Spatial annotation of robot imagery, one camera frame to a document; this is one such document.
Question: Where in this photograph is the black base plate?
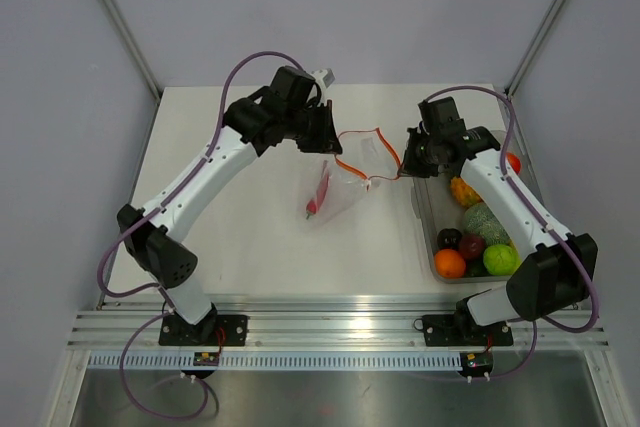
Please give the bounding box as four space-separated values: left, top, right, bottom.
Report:
158 314 249 347
413 314 514 348

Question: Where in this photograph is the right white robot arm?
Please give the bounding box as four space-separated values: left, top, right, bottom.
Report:
399 90 599 345

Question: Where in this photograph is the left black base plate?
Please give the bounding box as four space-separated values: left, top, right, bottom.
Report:
158 314 249 347

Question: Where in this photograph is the green netted melon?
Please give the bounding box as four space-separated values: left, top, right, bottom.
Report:
462 202 510 246

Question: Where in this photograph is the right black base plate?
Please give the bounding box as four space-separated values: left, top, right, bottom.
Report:
413 314 514 348

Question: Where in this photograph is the left aluminium frame post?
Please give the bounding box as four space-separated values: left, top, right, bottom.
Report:
97 0 163 106

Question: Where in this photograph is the red tomato upper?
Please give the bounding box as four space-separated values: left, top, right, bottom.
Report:
506 152 522 175

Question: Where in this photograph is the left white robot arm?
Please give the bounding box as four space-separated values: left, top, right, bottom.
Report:
117 66 342 346

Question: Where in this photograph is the aluminium mounting rail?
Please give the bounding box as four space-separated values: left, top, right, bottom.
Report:
66 296 606 352

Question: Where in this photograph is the dark purple plum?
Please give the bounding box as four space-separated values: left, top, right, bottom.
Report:
436 228 463 250

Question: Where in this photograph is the right aluminium frame post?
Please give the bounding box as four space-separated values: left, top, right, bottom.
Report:
504 0 570 99

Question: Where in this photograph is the clear orange zip top bag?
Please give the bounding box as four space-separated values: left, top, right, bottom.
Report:
296 127 401 230

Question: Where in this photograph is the aluminium frame post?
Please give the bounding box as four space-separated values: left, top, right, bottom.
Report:
504 0 570 99
97 0 163 106

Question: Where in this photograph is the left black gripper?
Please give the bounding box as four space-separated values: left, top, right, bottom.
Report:
284 99 342 154

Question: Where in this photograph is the dark red apple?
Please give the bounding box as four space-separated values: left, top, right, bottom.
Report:
458 233 486 261

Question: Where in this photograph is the clear plastic food bin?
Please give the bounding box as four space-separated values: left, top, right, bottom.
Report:
412 136 539 284

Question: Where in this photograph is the white slotted cable duct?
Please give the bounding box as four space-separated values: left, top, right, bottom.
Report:
88 351 462 372

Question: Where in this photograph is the red chili pepper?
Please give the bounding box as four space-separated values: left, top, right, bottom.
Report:
305 160 330 219

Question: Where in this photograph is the green lime apple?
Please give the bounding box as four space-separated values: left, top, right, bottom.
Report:
483 244 521 276

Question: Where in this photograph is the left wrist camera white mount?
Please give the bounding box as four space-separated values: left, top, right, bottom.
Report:
311 68 335 94

